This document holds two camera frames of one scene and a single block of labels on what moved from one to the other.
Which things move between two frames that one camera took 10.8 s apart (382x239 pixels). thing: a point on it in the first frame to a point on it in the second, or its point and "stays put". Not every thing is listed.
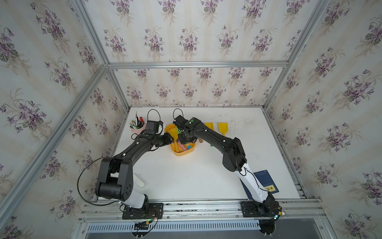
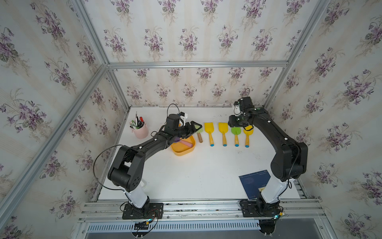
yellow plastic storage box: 178,149 stays put
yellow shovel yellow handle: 210,125 stays put
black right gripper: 182,142 to 232,122
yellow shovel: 223,128 stays put
